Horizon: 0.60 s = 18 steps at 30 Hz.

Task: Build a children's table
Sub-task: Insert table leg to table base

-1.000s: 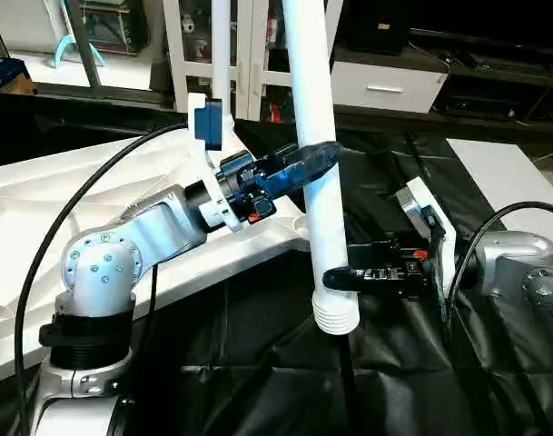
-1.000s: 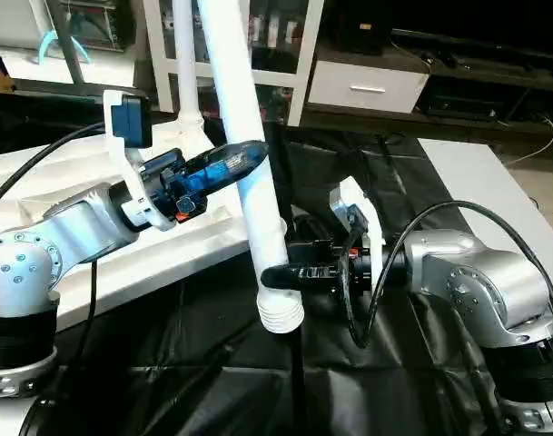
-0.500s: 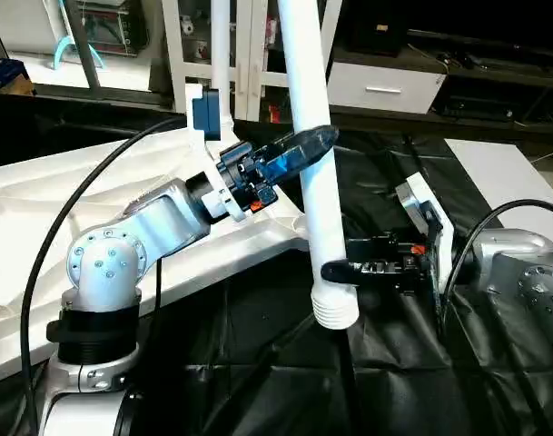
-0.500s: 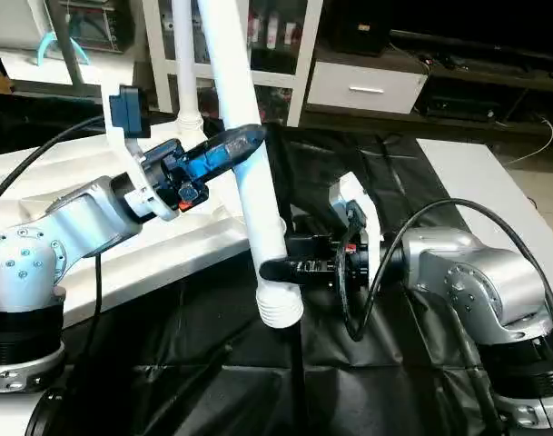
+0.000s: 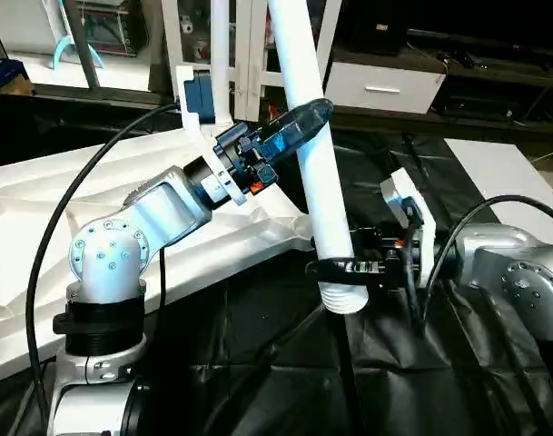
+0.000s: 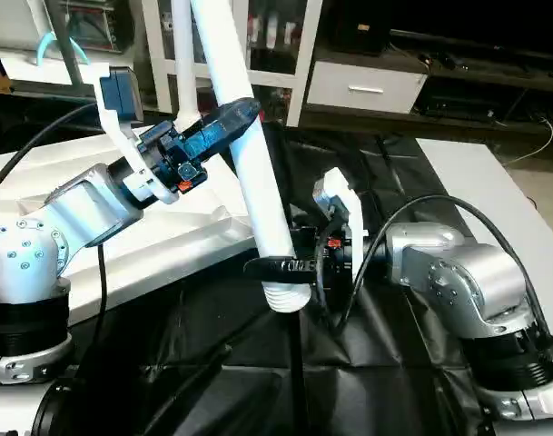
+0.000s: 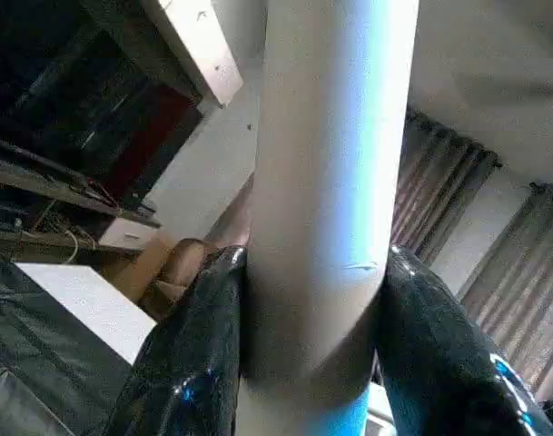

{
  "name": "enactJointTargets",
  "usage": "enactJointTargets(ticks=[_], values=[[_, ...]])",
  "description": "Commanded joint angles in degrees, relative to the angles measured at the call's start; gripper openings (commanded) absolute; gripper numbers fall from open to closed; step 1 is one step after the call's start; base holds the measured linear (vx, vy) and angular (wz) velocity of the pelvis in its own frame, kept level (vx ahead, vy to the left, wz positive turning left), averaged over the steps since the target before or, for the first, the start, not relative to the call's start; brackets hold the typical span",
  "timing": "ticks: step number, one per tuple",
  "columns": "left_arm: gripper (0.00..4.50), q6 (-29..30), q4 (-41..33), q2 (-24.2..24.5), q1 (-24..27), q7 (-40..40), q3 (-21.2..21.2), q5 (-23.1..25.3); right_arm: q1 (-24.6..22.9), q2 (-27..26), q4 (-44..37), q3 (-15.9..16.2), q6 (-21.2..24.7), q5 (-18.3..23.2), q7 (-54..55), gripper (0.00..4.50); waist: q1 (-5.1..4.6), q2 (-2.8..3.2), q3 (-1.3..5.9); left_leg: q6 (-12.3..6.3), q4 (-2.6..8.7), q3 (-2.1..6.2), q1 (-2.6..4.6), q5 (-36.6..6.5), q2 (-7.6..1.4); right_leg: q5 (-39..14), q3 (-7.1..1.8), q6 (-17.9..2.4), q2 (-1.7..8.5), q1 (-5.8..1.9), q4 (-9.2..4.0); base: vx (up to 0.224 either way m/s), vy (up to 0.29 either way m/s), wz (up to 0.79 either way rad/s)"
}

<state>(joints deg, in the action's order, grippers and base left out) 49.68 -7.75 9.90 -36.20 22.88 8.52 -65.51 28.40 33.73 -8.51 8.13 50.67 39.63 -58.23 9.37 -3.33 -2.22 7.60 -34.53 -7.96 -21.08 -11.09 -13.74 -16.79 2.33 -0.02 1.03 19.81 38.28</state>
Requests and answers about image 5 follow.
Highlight white plastic table leg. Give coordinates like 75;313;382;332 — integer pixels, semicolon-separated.
267;0;372;315
208;0;233;128

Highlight white plastic table top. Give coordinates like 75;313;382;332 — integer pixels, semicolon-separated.
0;123;336;387

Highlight white glass-door cabinet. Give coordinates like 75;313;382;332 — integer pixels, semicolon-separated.
160;0;342;114

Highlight white low drawer unit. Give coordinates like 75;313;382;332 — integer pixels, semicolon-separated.
326;59;445;114

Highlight black work mat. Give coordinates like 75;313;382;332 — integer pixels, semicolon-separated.
0;86;553;436

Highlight white sheet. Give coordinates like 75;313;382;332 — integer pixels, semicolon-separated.
444;136;553;228

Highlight grey metal pole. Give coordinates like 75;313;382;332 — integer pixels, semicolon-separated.
63;0;103;92

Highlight blue cardboard box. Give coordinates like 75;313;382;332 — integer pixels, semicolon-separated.
0;59;32;96

